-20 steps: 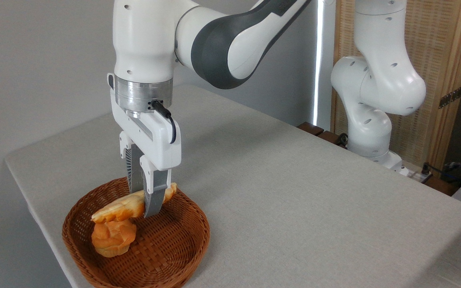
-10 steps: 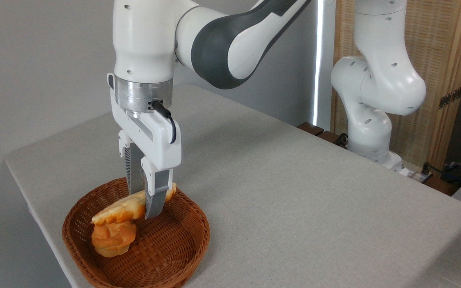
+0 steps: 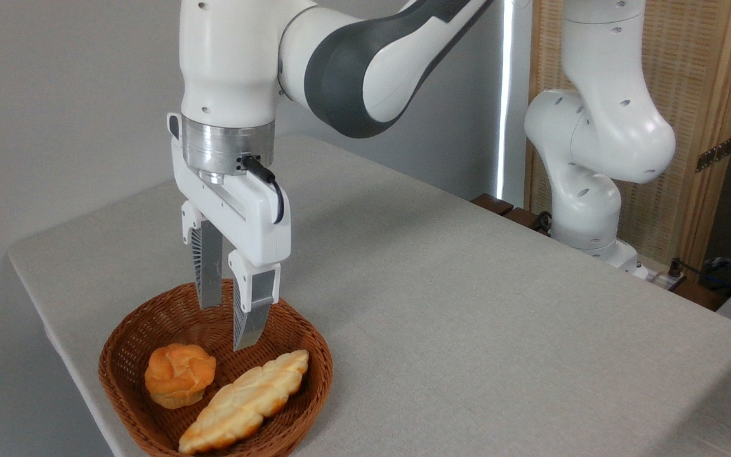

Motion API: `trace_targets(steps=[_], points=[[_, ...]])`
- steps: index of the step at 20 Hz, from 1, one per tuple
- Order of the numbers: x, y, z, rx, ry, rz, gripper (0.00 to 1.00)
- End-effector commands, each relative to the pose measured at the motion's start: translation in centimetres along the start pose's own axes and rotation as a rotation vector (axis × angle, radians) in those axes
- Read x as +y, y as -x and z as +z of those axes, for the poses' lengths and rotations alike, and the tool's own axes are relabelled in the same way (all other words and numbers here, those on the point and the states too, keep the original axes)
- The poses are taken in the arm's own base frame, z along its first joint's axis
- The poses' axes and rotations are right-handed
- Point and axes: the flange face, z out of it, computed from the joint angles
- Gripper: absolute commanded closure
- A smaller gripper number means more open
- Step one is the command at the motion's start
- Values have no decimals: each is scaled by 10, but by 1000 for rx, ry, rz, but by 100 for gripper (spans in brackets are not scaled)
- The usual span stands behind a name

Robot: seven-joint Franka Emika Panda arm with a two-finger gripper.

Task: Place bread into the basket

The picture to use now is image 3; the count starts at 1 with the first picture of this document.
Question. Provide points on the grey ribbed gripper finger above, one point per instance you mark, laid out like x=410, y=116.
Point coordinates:
x=210, y=273
x=252, y=311

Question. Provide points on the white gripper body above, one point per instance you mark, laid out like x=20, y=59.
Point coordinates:
x=245, y=216

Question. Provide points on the long braided bread loaf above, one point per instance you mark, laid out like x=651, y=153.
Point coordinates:
x=245, y=401

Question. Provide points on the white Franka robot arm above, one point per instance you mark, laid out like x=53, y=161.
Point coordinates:
x=232, y=63

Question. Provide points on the brown woven wicker basket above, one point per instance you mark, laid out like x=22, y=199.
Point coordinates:
x=302, y=355

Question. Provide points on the round orange bread bun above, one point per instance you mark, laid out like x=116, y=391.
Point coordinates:
x=180, y=374

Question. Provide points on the dark brown wooden block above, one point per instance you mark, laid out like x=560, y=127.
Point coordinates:
x=521, y=218
x=492, y=204

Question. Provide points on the dark metal screen hinge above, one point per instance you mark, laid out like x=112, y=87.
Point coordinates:
x=714, y=154

